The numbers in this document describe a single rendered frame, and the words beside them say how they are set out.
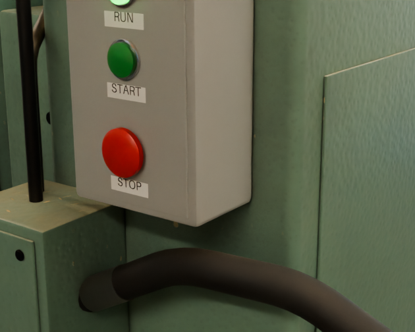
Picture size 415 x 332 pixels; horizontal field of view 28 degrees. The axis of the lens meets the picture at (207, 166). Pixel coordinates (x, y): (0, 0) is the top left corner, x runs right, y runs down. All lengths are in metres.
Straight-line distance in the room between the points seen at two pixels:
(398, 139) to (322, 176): 0.11
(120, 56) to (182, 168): 0.07
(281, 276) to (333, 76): 0.13
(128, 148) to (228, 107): 0.06
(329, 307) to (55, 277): 0.19
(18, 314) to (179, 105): 0.20
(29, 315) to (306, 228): 0.20
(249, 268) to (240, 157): 0.07
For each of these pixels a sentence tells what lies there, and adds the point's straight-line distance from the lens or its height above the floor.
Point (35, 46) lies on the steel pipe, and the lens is 0.61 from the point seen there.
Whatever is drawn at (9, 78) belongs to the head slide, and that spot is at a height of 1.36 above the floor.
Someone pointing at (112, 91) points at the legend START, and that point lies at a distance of 0.50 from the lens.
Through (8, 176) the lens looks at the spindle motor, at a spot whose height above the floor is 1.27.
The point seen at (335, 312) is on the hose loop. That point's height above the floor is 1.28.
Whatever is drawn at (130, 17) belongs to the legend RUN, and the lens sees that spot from 0.48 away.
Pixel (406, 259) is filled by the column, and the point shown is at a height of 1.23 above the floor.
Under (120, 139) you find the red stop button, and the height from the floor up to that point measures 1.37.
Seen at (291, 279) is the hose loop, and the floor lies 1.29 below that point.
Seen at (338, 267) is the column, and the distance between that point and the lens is 0.58.
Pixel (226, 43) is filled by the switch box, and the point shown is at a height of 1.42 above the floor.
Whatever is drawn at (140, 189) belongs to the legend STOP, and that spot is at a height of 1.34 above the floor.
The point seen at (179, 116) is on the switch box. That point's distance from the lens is 0.47.
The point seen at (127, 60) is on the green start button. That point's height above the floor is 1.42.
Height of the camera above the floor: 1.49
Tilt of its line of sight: 17 degrees down
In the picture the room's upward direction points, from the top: straight up
